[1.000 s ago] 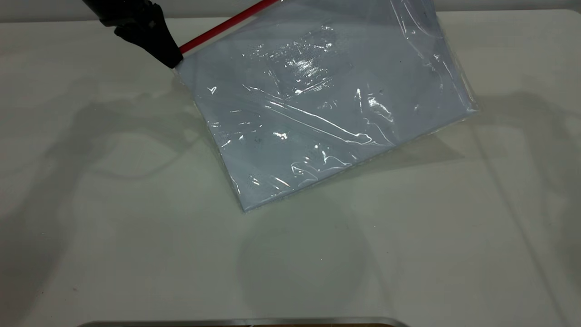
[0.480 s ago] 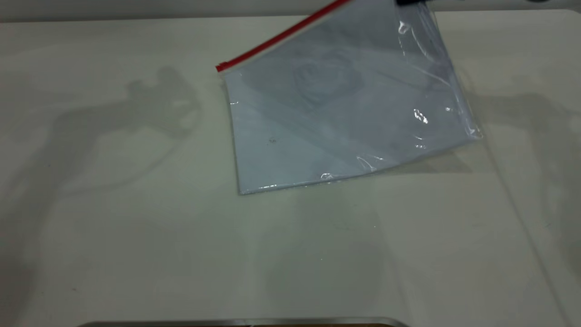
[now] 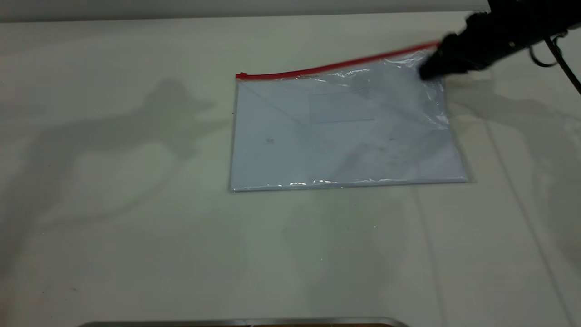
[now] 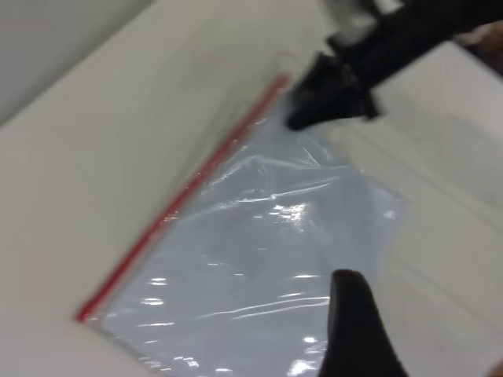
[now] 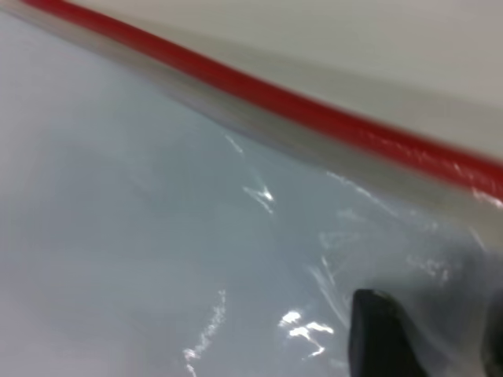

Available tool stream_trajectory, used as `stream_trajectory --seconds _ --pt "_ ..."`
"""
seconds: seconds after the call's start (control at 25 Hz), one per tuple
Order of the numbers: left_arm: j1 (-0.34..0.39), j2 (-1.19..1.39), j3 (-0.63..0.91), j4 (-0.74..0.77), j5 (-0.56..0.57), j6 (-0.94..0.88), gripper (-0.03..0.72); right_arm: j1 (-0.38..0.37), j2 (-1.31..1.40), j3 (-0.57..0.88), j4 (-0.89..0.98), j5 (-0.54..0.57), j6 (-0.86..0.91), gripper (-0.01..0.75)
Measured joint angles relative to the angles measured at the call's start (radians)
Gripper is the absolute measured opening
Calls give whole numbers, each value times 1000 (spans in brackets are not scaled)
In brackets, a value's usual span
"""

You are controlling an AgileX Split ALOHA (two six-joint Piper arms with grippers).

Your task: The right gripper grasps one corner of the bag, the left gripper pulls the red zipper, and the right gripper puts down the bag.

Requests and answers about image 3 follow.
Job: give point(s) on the clear zip bag red zipper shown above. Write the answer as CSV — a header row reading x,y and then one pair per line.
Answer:
x,y
345,136

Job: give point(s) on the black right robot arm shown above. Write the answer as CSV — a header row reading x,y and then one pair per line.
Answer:
x,y
544,18

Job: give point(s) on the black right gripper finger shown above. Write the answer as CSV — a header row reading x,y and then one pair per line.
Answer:
x,y
442,61

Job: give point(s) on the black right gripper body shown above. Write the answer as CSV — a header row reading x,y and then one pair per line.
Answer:
x,y
488,41

